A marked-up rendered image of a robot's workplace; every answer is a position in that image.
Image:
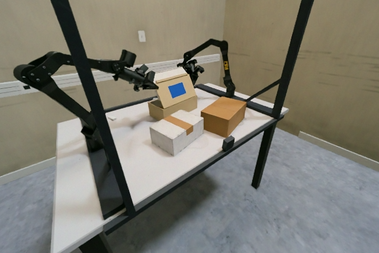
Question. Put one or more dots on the white cardboard box with tan tape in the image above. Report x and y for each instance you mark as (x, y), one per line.
(175, 132)

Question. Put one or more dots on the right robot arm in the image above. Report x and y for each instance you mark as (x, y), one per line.
(223, 45)

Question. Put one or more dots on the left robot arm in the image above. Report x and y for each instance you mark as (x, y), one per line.
(37, 74)

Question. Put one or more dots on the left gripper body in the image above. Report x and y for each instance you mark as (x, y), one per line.
(139, 81)

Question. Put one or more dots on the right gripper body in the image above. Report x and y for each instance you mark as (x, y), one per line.
(196, 69)

